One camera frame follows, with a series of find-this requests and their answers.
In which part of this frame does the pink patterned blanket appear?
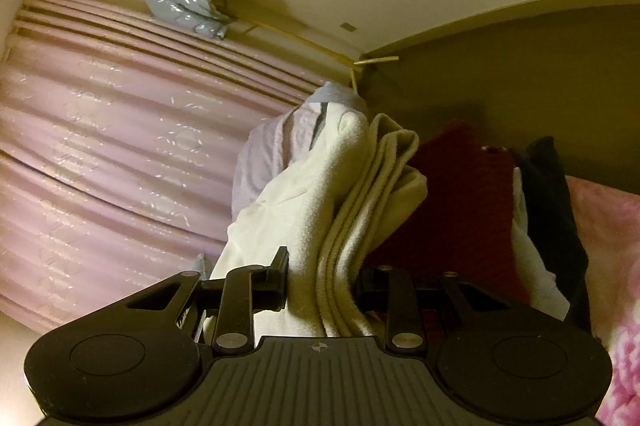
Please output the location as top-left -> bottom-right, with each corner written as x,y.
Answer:
565,176 -> 640,426

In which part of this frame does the cream long-sleeved garment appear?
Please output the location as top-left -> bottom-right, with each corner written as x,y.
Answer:
202,111 -> 428,339

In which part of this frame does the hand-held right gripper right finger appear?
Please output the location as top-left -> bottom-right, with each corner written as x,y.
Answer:
355,265 -> 506,353

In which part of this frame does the white cloth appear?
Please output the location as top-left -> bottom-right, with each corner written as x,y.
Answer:
510,166 -> 571,322

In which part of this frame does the pink pleated curtain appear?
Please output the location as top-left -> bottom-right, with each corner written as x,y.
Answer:
0,0 -> 351,337

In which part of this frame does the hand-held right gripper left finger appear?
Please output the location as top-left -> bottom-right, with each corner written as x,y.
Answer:
117,247 -> 290,353

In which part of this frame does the lavender shirt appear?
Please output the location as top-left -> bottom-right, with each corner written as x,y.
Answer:
231,82 -> 368,211

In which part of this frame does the black garment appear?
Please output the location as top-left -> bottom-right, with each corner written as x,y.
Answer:
515,136 -> 593,332

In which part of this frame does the dark red garment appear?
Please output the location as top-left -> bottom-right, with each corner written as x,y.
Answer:
370,120 -> 531,307

